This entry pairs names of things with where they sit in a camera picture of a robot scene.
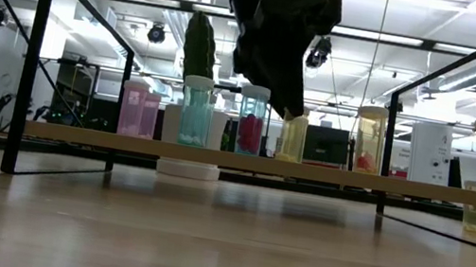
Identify teal bottle white tablets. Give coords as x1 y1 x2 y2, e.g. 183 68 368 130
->
174 73 220 150

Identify short yellow-orange pill bottle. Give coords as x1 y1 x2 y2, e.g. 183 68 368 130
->
455 177 476 236

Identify black robot arms green lights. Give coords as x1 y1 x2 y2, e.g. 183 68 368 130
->
27 103 85 130

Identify black metal rack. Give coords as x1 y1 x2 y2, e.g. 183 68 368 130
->
46 56 102 132

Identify pink pill bottle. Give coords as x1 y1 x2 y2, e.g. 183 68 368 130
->
115 79 152 139
139 92 164 142

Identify black aluminium rig frame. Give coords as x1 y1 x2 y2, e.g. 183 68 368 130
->
0 133 476 234

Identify black monitor with logo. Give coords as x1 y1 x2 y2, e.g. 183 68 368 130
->
301 123 353 168

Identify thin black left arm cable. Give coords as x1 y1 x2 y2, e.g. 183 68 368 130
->
0 0 103 128

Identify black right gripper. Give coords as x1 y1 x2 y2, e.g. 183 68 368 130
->
223 0 346 126

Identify green cactus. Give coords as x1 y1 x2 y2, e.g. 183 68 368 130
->
173 9 225 111

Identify wooden shelf black metal frame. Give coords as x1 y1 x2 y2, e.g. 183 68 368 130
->
0 0 476 249

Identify yellow pill bottle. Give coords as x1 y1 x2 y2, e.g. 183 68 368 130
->
273 108 312 165

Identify white cylindrical appliance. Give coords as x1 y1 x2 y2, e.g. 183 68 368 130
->
404 118 460 188

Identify blue bottle red pills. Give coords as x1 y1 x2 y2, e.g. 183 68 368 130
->
231 82 273 158

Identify yellow bottle red pills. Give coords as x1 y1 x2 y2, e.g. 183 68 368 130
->
348 103 392 177

